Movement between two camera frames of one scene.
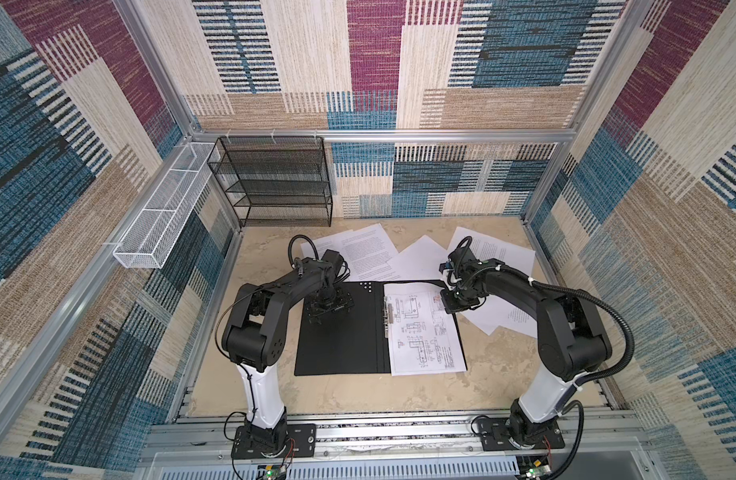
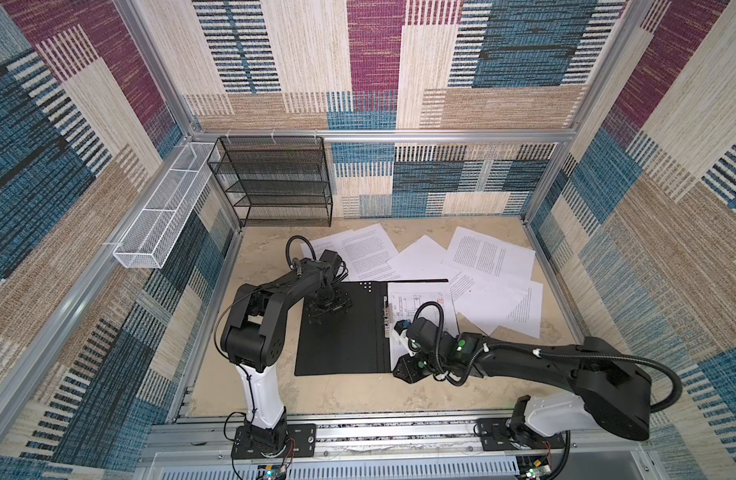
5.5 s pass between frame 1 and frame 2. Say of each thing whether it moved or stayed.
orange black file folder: stayed
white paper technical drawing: stayed
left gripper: stayed
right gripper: moved
